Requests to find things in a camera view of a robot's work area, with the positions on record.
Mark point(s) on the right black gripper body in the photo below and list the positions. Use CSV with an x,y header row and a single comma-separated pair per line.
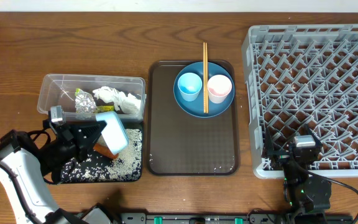
x,y
282,157

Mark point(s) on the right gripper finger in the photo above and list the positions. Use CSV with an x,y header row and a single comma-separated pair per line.
x,y
268,144
309,132

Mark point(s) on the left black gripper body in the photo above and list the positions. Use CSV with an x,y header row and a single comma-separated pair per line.
x,y
59,153

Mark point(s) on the light blue white bowl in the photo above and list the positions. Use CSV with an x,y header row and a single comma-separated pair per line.
x,y
114,135

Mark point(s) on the yellow foil snack wrapper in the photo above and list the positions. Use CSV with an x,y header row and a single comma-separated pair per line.
x,y
84,103

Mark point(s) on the white tissue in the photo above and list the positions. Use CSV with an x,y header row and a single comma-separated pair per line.
x,y
107,94
129,104

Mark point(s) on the orange carrot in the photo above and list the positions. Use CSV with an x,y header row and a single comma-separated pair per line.
x,y
105,151

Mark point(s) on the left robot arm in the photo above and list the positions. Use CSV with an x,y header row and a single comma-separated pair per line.
x,y
25,159

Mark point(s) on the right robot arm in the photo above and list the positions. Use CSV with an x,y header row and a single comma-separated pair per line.
x,y
306,193

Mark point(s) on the grey dishwasher rack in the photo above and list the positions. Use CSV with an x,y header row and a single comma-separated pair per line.
x,y
300,75

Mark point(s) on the spilled white rice grains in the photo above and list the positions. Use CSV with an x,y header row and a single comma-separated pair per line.
x,y
126,165

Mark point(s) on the clear plastic bin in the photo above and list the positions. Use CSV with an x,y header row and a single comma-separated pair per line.
x,y
59,89

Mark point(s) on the black tray bin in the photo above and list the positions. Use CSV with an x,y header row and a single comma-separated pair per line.
x,y
135,174

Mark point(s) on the pink white cup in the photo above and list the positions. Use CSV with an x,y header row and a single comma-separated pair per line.
x,y
219,86

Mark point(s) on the dark blue plate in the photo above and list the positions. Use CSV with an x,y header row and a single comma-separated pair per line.
x,y
195,108

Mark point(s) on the brown serving tray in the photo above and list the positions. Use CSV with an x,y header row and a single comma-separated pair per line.
x,y
181,144

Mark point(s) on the light blue cup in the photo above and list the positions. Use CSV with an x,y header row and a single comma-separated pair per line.
x,y
189,85

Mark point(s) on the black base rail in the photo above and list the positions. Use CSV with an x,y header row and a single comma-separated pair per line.
x,y
252,218

